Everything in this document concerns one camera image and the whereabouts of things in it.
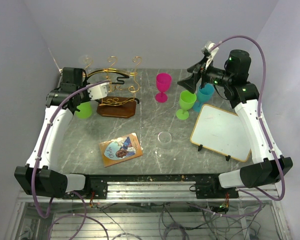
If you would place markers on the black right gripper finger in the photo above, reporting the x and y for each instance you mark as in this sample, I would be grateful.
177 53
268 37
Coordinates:
198 67
189 83

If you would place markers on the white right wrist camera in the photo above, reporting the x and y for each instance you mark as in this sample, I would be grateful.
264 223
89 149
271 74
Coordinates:
209 51

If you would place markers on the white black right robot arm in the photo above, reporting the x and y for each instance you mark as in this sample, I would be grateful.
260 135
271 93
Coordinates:
269 164

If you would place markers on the clear glass hanging on rack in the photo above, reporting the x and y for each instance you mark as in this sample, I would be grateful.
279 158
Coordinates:
85 60

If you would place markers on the pink plastic wine glass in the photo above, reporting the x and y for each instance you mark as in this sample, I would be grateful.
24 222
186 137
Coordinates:
163 83

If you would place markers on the blue plastic wine glass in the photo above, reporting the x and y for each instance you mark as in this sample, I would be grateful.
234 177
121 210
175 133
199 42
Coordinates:
203 95

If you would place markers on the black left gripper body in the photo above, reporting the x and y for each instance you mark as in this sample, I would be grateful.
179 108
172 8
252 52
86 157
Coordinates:
85 96

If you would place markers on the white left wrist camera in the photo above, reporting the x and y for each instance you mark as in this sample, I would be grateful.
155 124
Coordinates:
98 90

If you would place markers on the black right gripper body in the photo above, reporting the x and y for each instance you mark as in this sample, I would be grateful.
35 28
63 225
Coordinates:
212 75

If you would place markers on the aluminium extrusion rail base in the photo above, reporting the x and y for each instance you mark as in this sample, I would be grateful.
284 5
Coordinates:
115 192

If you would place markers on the Othello picture book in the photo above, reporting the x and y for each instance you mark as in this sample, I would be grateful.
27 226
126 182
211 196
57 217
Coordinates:
120 149

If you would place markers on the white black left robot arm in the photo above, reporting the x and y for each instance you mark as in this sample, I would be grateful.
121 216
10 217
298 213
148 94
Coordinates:
41 174

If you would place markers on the light green plastic wine glass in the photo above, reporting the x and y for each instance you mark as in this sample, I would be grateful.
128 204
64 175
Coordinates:
84 110

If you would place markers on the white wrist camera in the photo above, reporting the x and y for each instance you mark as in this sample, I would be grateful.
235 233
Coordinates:
209 51
98 90

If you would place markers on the clear wine glass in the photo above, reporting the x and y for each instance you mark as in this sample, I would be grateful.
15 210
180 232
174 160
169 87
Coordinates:
164 140

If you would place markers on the small framed whiteboard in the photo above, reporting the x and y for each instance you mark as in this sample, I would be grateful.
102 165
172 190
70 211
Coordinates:
222 132

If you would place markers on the gold wire wine glass rack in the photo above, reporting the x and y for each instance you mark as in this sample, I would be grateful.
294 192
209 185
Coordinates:
119 80

